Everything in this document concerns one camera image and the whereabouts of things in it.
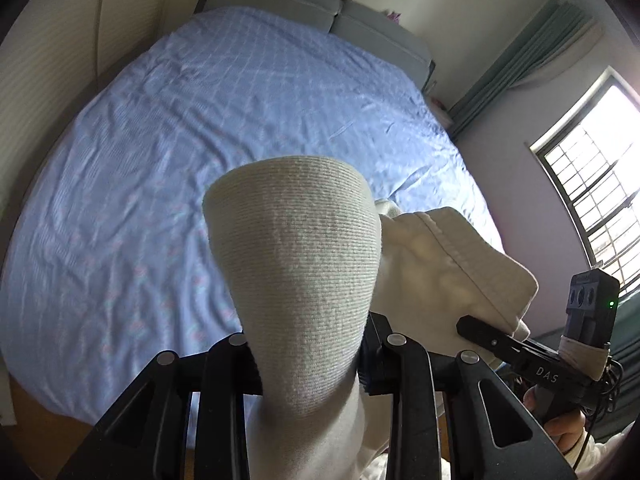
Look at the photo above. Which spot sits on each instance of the small pink object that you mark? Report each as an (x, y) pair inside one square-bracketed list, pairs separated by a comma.
[(393, 15)]

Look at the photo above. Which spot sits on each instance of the white curtain pelmet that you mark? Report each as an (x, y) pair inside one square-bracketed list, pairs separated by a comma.
[(565, 55)]

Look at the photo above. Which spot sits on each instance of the white pants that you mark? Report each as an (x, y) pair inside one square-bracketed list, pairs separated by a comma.
[(300, 260)]

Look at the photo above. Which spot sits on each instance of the person's right hand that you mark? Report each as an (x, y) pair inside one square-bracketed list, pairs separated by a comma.
[(565, 432)]

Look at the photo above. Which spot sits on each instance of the window with metal grille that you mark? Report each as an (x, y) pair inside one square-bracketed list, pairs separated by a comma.
[(595, 175)]

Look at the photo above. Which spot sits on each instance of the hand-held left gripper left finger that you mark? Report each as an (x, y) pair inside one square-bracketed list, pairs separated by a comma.
[(225, 370)]

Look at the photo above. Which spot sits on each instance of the beige padded headboard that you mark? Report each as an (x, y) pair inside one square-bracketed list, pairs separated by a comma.
[(60, 60)]

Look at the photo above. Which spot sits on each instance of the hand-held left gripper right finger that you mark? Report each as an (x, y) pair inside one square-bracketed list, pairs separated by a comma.
[(377, 365)]

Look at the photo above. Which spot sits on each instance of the person's right forearm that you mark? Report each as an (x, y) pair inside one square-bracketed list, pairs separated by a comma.
[(607, 460)]

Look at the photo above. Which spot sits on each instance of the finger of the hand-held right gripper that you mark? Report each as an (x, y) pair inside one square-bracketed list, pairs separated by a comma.
[(492, 342)]

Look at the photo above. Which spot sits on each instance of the bed with blue sheet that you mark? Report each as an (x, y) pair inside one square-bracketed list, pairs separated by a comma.
[(200, 110)]

